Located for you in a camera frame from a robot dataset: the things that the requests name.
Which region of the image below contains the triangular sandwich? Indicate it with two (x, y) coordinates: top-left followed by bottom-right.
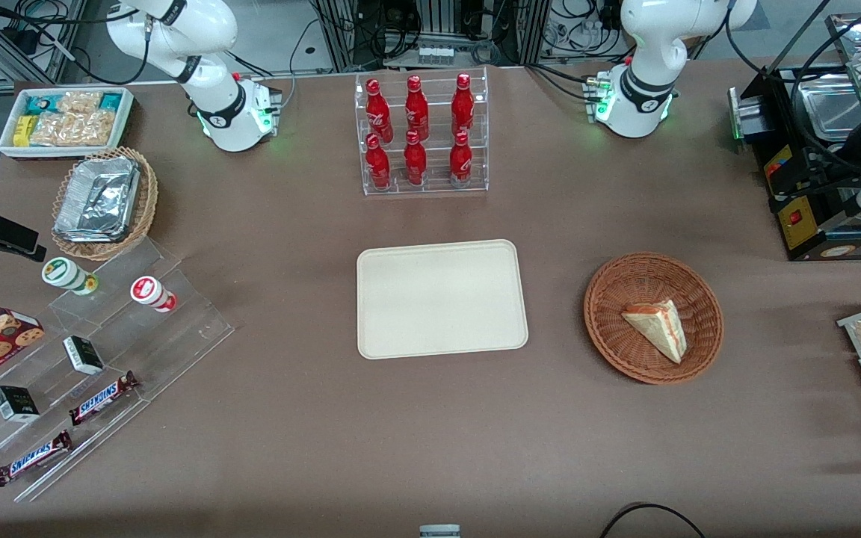
(621, 300), (688, 365)

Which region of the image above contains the cream rectangular plastic tray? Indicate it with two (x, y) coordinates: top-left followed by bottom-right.
(357, 239), (529, 360)

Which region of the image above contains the round brown wicker basket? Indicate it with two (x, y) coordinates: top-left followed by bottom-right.
(584, 253), (724, 386)

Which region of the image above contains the oval tan wicker basket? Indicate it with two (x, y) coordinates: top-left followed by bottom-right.
(51, 146), (158, 262)

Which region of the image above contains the aluminium foil tray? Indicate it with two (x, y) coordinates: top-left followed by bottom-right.
(54, 155), (141, 244)

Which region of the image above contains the red cola bottle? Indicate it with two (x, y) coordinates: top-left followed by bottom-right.
(404, 130), (428, 186)
(365, 78), (394, 144)
(451, 72), (475, 137)
(449, 131), (473, 188)
(365, 133), (392, 190)
(404, 75), (430, 141)

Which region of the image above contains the clear acrylic bottle rack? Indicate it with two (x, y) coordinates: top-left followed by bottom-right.
(354, 67), (490, 197)

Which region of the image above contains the black equipment rack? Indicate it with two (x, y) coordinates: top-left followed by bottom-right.
(309, 0), (551, 72)

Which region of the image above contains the clear acrylic stepped stand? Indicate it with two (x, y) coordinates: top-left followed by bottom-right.
(0, 238), (235, 503)

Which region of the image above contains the red-lidded white cup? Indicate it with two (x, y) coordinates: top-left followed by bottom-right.
(130, 276), (177, 313)

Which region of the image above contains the white rectangular snack bin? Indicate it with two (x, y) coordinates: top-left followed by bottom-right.
(0, 87), (135, 160)

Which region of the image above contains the snickers chocolate bar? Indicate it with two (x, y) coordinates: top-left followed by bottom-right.
(69, 371), (139, 427)
(0, 430), (73, 487)

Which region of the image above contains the small black carton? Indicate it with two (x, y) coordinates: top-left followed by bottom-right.
(63, 336), (105, 375)
(0, 386), (40, 423)

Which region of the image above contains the green-lidded white cup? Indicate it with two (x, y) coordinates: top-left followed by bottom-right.
(42, 257), (99, 296)

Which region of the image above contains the clear cracker bag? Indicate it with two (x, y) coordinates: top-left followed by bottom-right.
(57, 91), (103, 115)
(30, 111), (115, 147)

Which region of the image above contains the steel food pan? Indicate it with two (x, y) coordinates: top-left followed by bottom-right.
(803, 81), (861, 140)

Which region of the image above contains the black cable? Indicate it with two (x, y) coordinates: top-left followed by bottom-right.
(599, 502), (708, 538)

